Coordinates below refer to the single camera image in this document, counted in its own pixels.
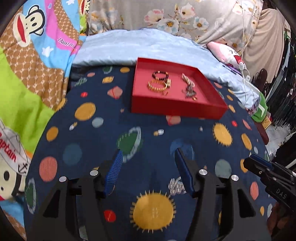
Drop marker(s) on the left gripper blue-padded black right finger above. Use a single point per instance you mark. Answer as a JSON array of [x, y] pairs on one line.
[[240, 220]]

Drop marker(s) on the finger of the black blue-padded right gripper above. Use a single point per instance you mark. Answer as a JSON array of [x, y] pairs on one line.
[[262, 162]]

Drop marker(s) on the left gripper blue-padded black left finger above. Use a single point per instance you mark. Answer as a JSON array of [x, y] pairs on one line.
[[57, 217]]

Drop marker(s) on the silver link wristwatch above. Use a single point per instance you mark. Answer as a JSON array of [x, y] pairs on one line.
[[190, 93]]

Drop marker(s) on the gold link wristwatch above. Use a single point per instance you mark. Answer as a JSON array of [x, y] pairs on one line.
[[168, 83]]

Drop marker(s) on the silver jewelry pile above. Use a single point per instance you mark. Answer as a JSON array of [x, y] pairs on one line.
[[176, 186]]

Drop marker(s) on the person's right hand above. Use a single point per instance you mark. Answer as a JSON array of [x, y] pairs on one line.
[[278, 218]]

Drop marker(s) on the green garment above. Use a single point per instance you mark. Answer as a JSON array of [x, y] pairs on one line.
[[260, 115]]

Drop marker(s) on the navy planet-print bedsheet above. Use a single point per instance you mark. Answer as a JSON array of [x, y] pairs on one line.
[[96, 119]]

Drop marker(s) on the pink plush toy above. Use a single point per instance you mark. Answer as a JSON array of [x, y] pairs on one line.
[[226, 55]]

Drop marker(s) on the beige hanging cloth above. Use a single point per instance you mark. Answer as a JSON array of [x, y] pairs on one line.
[[265, 49]]

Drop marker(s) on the red shallow tray box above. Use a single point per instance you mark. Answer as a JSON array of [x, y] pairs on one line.
[[171, 101]]

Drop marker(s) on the grey floral pillow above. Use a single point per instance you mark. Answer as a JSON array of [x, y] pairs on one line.
[[228, 22]]

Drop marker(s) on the light blue quilt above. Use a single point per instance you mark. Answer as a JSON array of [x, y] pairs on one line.
[[122, 47]]

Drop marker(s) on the colourful monkey cartoon blanket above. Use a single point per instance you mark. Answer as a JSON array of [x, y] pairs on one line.
[[39, 41]]

